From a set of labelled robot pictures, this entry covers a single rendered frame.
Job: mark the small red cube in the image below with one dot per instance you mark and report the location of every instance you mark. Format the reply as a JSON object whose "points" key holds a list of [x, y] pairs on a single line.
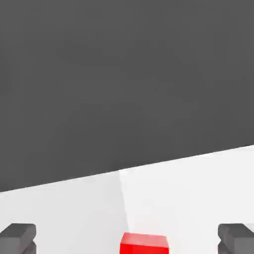
{"points": [[143, 244]]}

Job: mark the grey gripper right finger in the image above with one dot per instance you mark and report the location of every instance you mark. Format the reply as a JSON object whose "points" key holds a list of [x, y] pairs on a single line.
{"points": [[236, 237]]}

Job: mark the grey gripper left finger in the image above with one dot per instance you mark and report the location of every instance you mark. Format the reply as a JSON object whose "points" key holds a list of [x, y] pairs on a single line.
{"points": [[18, 236]]}

